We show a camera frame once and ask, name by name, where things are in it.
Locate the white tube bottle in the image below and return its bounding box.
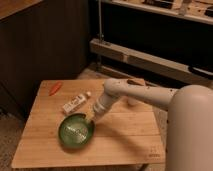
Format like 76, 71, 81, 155
62, 91, 91, 115

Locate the green ceramic bowl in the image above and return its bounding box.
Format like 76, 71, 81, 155
58, 113, 95, 149

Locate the metal shelf rack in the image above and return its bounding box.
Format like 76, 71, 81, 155
89, 0, 213, 87

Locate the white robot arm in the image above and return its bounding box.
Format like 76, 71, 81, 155
89, 78, 213, 171

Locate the dark brown rectangular object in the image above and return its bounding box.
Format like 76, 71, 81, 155
127, 79, 144, 85

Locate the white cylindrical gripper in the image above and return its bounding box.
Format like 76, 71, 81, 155
85, 93, 114, 123

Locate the dark wooden cabinet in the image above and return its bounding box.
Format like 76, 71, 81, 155
0, 0, 90, 117

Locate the orange carrot toy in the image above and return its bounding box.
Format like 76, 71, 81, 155
49, 82, 62, 96

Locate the white paper cup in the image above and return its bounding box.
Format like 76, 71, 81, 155
127, 98, 139, 106

